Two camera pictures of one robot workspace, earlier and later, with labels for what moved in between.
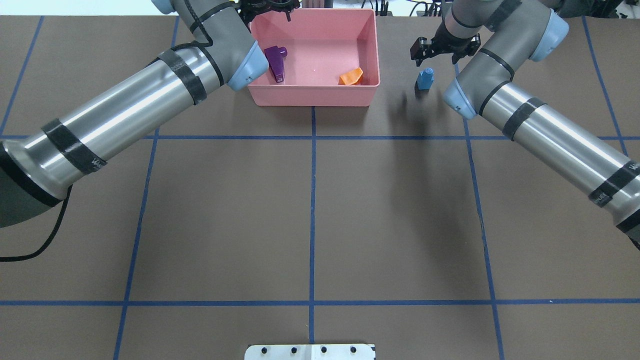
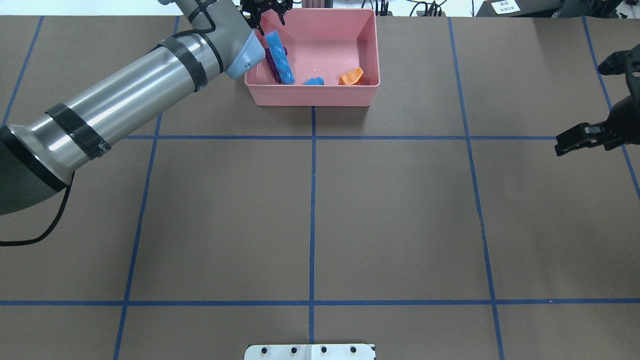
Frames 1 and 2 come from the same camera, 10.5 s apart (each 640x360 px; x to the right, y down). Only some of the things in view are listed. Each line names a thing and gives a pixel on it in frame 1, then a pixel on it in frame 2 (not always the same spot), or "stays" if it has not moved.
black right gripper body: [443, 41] → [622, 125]
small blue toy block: [425, 78] → [317, 81]
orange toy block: [352, 78] stays
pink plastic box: [320, 57] stays
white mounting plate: [310, 352] stays
